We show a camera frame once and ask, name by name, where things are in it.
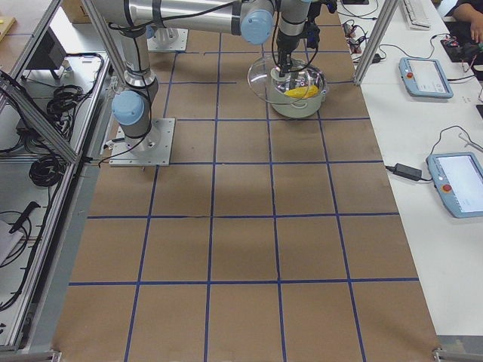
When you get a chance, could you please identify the near teach pendant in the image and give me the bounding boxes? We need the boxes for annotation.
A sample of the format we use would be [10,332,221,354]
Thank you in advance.
[426,152,482,219]

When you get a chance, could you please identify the white keyboard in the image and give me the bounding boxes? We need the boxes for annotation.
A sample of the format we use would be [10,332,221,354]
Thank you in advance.
[399,0,431,31]

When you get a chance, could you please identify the aluminium frame post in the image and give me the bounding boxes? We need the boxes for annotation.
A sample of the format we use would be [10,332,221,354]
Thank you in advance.
[353,0,398,85]

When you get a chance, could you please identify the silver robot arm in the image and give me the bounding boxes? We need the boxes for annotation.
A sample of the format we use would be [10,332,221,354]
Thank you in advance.
[83,1,320,159]
[146,26,179,48]

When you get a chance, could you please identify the small circuit board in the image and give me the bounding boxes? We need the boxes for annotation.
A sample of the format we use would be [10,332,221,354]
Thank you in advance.
[342,22,356,38]
[346,35,367,54]

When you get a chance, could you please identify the teach pendant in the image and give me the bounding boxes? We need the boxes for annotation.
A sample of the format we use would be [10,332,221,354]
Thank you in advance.
[398,57,454,99]
[426,152,482,219]

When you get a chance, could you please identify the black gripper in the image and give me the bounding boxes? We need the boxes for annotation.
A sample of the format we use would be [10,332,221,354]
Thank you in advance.
[276,32,300,77]

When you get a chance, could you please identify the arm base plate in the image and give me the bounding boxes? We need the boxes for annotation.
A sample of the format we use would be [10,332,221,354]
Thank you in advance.
[108,118,175,167]
[146,26,189,53]

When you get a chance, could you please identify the black coiled cables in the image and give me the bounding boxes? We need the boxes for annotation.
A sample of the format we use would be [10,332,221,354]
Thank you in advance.
[29,154,64,189]

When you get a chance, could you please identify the far teach pendant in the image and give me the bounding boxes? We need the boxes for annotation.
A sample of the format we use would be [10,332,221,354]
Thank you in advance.
[398,57,454,99]

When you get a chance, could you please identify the black power adapter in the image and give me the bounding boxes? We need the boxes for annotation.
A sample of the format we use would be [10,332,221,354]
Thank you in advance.
[393,163,422,181]

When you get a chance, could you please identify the glass pot lid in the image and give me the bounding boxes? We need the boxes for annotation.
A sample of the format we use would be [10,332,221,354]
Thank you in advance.
[247,56,327,106]

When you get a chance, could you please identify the pale green cooking pot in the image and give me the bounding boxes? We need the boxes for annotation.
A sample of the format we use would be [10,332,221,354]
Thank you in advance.
[267,66,328,118]

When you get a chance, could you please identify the brown paper table cover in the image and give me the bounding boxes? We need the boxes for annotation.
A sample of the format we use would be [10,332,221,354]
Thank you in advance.
[53,11,438,361]

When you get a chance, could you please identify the yellow corn cob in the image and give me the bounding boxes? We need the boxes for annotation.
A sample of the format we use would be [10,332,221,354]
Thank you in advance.
[284,84,319,99]

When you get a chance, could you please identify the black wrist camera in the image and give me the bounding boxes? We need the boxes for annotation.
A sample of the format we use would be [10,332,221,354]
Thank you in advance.
[305,21,320,50]

